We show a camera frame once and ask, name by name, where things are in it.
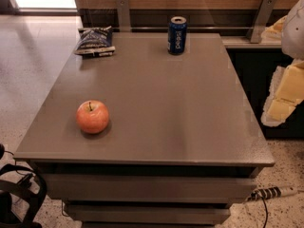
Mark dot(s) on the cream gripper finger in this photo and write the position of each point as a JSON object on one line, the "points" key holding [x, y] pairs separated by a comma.
{"points": [[275, 112], [291, 87]]}

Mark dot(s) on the blue pepsi can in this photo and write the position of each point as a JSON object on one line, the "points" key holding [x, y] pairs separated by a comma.
{"points": [[177, 31]]}

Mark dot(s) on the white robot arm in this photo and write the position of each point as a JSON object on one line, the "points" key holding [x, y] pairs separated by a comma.
{"points": [[292, 41]]}

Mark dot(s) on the red yellow apple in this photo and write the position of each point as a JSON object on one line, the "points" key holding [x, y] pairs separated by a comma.
{"points": [[92, 117]]}

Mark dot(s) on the white power strip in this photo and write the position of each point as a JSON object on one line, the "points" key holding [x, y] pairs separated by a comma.
{"points": [[272, 192]]}

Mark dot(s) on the grey drawer cabinet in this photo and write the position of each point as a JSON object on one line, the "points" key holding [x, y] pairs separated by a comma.
{"points": [[182, 144]]}

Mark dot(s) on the dark blue chip bag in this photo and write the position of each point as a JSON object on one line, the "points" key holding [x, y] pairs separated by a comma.
{"points": [[95, 42]]}

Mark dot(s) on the grey metal shelf rail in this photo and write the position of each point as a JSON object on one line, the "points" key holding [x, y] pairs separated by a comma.
{"points": [[243, 42]]}

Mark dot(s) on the right grey metal bracket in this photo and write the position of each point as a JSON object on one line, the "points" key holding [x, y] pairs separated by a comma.
{"points": [[262, 17]]}

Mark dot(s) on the grey metal bracket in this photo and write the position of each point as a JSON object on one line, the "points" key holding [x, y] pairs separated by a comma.
{"points": [[262, 17], [123, 12]]}

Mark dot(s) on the left grey metal bracket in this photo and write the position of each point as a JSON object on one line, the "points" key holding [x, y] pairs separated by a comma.
{"points": [[123, 12]]}

